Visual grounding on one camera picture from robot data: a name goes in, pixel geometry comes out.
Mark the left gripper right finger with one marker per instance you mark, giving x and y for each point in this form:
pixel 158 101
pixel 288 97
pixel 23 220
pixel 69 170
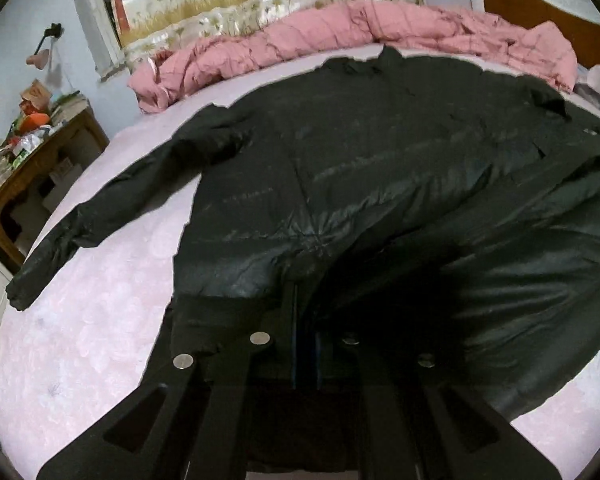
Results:
pixel 393 408

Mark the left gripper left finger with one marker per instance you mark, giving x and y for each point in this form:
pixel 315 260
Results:
pixel 198 417

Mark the wooden side table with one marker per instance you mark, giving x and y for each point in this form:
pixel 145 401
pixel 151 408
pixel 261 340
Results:
pixel 80 139

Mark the clutter on table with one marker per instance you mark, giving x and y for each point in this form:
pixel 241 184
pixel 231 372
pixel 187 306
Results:
pixel 42 114

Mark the wooden white headboard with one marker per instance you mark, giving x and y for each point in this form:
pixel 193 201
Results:
pixel 578 20

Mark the pink wall lamp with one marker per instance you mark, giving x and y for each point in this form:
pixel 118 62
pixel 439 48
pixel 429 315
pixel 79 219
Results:
pixel 41 55

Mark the black puffer jacket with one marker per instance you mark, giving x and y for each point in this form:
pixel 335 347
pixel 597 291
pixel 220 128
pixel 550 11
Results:
pixel 424 207

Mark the pink checked quilt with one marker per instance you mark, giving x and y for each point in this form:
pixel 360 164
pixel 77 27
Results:
pixel 541 51

